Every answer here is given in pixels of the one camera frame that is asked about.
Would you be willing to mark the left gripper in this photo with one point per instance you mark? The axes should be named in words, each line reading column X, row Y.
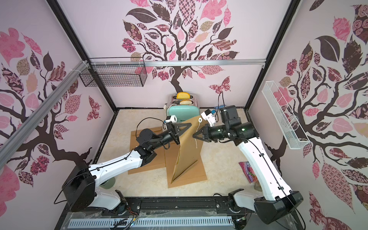
column 180, row 128

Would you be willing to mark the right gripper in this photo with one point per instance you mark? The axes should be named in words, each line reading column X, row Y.
column 207, row 134

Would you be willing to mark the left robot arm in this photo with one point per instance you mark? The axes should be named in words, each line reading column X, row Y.
column 81, row 188

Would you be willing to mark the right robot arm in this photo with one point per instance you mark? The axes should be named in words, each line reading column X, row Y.
column 277, row 199

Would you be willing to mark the colourful patterned bag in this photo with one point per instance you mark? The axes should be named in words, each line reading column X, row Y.
column 248, row 172

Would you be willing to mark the mint green toaster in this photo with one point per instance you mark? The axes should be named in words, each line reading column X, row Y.
column 182, row 112

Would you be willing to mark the yellow bread slice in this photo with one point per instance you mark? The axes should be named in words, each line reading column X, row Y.
column 183, row 96

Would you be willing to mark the glass jar with dark lid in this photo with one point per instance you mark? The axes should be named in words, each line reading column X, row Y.
column 257, row 186

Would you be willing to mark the green cup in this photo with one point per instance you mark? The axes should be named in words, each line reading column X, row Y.
column 108, row 184

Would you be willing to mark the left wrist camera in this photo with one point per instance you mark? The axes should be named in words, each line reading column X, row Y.
column 172, row 119

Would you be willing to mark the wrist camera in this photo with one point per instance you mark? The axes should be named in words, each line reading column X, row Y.
column 172, row 119
column 208, row 115

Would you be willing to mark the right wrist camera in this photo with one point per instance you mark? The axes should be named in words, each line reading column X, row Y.
column 208, row 115

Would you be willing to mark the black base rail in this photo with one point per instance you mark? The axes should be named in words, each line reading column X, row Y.
column 190, row 206

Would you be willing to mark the white slotted cable duct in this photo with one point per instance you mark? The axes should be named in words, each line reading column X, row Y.
column 105, row 223

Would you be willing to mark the white wire basket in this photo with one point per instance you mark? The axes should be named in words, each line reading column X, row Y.
column 278, row 100

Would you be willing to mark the black wire basket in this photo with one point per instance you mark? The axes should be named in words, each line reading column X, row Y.
column 127, row 72

